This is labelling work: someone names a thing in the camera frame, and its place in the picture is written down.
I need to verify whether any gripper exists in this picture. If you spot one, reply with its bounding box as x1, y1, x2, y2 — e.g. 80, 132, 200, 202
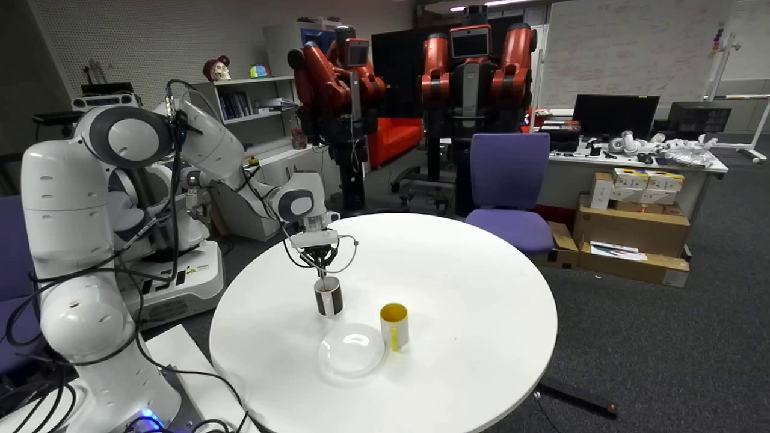
303, 245, 337, 280

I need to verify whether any black mug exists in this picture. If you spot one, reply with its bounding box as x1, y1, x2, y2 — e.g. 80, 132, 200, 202
313, 276, 345, 318

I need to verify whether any white plate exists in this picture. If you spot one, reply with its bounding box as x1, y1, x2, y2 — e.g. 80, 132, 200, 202
317, 322, 386, 379

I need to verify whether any white mug yellow inside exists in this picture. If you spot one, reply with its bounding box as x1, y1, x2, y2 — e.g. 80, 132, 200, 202
379, 302, 410, 353

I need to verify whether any white shelf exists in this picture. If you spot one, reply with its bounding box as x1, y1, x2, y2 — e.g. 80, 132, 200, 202
191, 75, 328, 242

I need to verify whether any orange sofa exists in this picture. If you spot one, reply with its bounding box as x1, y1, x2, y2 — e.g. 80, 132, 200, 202
368, 117, 424, 170

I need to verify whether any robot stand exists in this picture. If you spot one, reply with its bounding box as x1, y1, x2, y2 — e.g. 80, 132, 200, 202
0, 324, 260, 433

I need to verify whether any row of books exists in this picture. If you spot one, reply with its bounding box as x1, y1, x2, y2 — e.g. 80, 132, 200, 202
218, 90, 254, 121

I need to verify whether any large black screen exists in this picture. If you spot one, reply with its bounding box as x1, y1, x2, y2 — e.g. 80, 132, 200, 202
371, 26, 435, 119

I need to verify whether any purple office chair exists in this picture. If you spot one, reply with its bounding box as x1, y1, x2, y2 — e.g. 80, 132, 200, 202
464, 132, 555, 257

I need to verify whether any skull with red hat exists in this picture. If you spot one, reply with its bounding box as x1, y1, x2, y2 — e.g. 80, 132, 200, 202
202, 55, 233, 83

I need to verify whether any grey and black device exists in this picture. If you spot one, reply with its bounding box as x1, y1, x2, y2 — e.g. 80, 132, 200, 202
71, 81, 143, 113

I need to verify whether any white desk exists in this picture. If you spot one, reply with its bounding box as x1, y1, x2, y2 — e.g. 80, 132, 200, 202
535, 144, 730, 224

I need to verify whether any stack of cardboard boxes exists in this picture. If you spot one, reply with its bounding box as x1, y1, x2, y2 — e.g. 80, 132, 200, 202
540, 168, 692, 289

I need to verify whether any monitor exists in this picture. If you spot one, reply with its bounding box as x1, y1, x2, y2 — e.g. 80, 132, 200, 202
571, 94, 661, 141

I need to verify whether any small white humanoid robot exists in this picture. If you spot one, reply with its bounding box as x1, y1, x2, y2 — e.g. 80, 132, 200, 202
607, 129, 720, 158

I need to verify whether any whiteboard on stand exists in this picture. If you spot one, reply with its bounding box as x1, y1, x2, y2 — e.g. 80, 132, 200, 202
703, 29, 770, 164

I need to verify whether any black cable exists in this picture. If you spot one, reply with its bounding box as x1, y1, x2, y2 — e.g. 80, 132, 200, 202
533, 391, 563, 433

